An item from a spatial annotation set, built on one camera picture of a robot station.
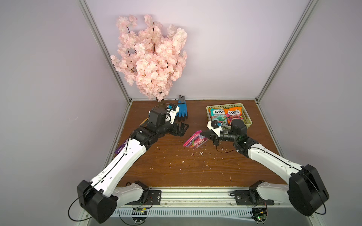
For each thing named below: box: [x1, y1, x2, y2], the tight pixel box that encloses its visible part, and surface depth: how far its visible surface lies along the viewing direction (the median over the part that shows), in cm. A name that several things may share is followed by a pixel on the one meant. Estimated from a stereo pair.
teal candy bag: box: [208, 108, 228, 123], surface depth 102 cm
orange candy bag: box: [224, 106, 244, 126], surface depth 102 cm
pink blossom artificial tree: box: [110, 14, 188, 102], surface depth 68 cm
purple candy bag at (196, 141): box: [182, 129, 209, 149], surface depth 76 cm
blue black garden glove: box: [176, 94, 189, 122], surface depth 116 cm
